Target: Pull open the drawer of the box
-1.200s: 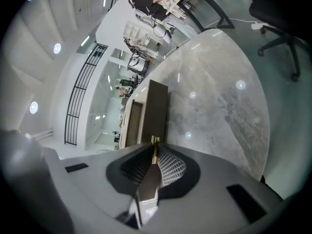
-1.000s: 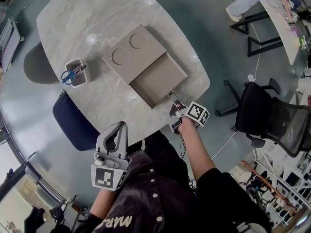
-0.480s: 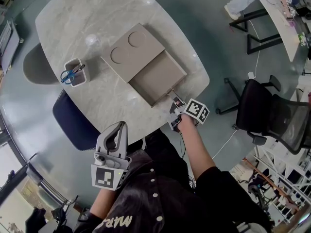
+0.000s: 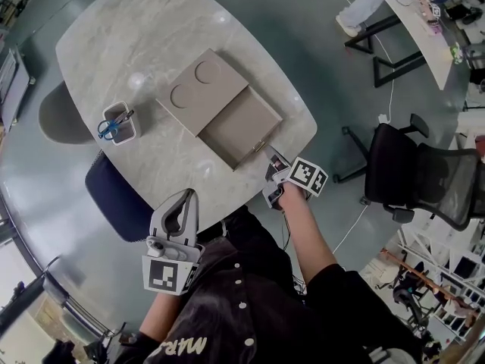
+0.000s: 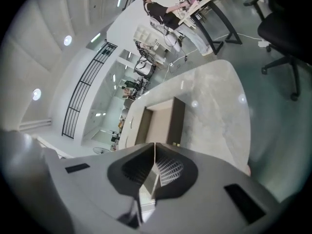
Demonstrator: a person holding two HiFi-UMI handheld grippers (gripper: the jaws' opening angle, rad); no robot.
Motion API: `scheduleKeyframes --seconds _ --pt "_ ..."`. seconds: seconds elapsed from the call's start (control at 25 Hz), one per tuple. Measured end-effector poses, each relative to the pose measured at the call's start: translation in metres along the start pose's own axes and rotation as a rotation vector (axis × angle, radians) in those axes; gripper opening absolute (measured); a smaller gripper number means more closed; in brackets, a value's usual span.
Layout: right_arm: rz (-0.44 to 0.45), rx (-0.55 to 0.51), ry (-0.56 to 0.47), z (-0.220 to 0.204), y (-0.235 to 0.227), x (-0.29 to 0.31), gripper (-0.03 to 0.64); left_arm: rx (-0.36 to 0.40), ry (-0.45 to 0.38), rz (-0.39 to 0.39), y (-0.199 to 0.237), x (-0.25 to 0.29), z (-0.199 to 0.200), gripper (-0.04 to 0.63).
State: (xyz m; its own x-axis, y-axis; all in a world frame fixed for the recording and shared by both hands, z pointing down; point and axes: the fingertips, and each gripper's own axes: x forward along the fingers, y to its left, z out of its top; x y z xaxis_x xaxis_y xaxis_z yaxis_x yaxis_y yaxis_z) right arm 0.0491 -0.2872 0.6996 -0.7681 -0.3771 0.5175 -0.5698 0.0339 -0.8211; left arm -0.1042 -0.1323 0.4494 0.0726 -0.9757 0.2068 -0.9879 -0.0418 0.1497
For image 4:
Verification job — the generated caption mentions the person's left forearm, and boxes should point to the person's left forearm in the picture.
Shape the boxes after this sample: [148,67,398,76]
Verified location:
[139,290,186,343]

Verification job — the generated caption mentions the white shelving rack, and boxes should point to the white shelving rack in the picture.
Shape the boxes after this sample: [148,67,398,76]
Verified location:
[378,218,485,348]

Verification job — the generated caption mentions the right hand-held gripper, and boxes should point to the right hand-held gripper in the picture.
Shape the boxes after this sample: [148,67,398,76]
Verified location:
[262,146,329,209]

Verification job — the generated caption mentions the navy blue chair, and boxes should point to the navy blue chair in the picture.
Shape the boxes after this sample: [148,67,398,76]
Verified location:
[84,149,155,243]

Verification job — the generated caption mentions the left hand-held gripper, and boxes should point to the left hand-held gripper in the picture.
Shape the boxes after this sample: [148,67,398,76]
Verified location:
[142,188,205,296]

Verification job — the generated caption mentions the white floor cable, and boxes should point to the white floor cable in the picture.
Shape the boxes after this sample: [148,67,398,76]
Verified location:
[325,0,396,118]
[332,204,369,254]

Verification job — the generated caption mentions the blue handled scissors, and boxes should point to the blue handled scissors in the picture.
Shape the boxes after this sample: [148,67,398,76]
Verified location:
[97,109,136,140]

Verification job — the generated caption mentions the white desk with black legs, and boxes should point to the white desk with black legs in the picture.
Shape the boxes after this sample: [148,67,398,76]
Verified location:
[343,0,467,90]

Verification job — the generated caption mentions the brown wooden pole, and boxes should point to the brown wooden pole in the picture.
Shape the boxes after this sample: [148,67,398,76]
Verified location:
[380,248,478,314]

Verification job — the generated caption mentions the beige drawer box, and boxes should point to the beige drawer box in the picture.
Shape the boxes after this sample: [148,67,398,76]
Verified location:
[155,47,251,139]

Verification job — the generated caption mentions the grey chair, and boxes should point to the grey chair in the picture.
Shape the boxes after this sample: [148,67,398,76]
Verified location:
[37,80,95,144]

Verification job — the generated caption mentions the grey metal cabinet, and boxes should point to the grey metal cabinet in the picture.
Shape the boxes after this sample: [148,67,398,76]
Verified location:
[0,47,31,132]

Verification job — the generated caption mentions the white pen holder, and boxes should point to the white pen holder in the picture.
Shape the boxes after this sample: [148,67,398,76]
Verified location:
[102,100,143,147]

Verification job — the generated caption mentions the taupe box tray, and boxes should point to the taupe box tray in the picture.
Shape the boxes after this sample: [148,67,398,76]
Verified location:
[197,86,285,173]

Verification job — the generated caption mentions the person's right forearm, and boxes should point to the person's right forearm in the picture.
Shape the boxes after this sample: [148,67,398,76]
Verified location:
[280,187,338,284]

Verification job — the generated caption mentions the black mesh office chair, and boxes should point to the black mesh office chair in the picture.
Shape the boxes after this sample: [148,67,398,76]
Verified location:
[332,112,485,231]

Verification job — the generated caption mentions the person's black jacket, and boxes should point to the person's black jacket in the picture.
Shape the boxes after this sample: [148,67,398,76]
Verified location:
[113,205,424,364]

